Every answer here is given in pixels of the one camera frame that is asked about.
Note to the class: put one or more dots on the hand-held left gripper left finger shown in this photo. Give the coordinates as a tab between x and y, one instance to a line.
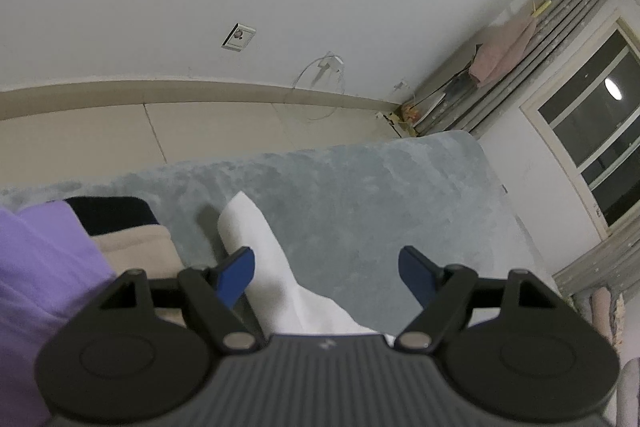
237	274

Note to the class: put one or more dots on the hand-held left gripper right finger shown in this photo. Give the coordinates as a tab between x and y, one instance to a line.
417	274

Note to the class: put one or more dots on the white t-shirt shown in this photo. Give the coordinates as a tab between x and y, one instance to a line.
280	282

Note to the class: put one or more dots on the grey bed blanket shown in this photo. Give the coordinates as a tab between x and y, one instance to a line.
375	202

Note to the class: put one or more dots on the beige garment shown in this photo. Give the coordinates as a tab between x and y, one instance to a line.
140	252

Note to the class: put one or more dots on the black garment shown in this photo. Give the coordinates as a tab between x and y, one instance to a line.
115	214

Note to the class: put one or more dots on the orange patterned item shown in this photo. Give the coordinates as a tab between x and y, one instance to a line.
407	114

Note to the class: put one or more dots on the grey star-print curtain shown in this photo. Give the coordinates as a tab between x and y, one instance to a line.
560	22
600	262

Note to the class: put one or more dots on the purple garment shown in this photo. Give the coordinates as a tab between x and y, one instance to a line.
40	277

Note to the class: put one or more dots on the cream framed window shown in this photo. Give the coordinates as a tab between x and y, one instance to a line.
595	117

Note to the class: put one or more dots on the pink hanging cloth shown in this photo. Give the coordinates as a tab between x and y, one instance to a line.
502	52

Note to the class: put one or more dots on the white wall socket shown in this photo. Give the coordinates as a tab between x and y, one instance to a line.
239	37

